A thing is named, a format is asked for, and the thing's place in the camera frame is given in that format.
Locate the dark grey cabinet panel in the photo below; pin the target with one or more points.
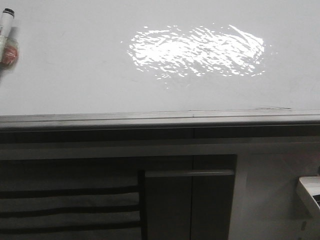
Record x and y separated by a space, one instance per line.
188 204

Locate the white whiteboard marker pen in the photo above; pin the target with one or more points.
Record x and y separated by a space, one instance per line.
9 49

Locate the white plastic tray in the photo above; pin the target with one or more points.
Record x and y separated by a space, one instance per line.
308 189

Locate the dark slatted chair back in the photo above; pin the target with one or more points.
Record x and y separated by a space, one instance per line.
106 206

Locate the grey aluminium whiteboard frame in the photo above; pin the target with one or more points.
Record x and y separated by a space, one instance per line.
274 116

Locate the white glossy whiteboard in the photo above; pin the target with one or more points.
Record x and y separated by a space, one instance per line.
125 56

